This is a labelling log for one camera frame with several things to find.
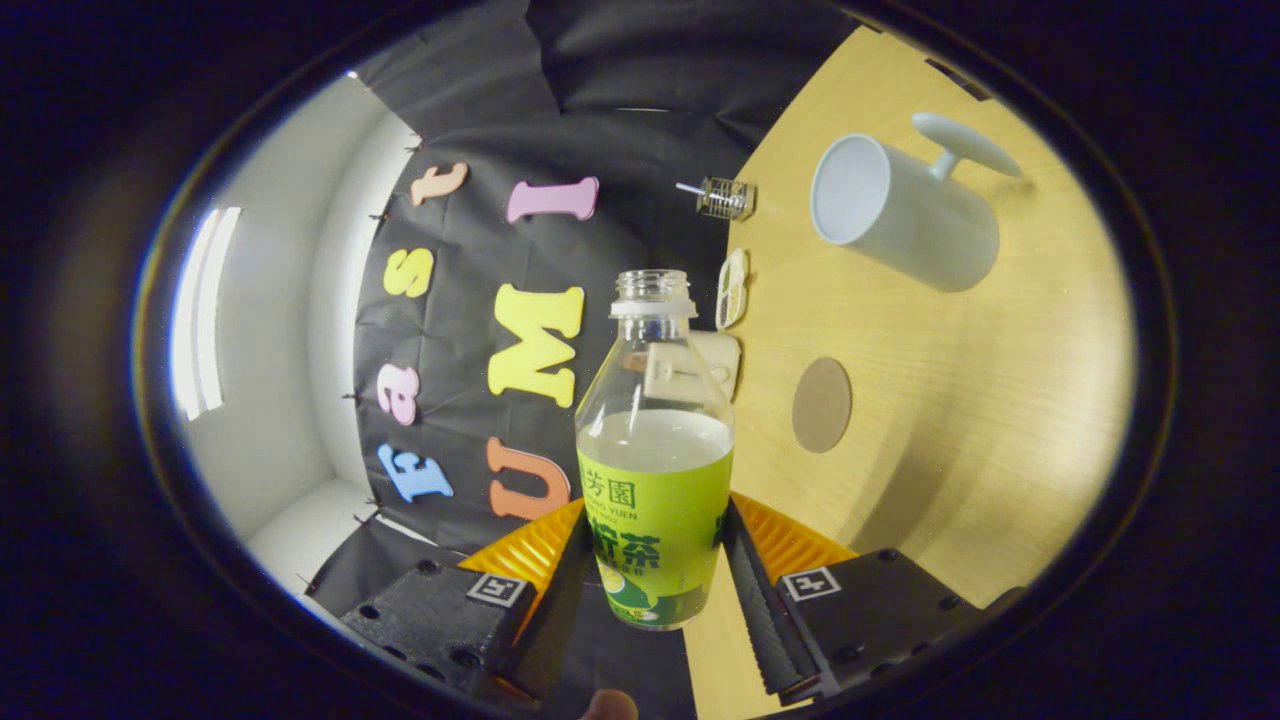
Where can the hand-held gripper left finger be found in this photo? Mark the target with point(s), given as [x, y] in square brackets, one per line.
[555, 620]

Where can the black backdrop cloth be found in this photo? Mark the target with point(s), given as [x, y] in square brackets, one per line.
[600, 130]

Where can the green label juice bottle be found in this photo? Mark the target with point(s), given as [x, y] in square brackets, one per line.
[655, 500]

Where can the white divided snack tray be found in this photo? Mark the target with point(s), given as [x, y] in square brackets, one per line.
[732, 290]

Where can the round brown coaster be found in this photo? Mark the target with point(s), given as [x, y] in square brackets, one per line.
[822, 405]

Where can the long ceiling light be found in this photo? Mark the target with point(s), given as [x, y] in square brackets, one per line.
[205, 310]

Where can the pale grey cup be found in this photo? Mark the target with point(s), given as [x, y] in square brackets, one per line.
[930, 230]

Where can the white toaster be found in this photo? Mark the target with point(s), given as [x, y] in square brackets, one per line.
[725, 360]

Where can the wooden table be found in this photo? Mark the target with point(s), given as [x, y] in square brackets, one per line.
[980, 420]

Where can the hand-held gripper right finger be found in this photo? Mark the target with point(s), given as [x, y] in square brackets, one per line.
[760, 610]

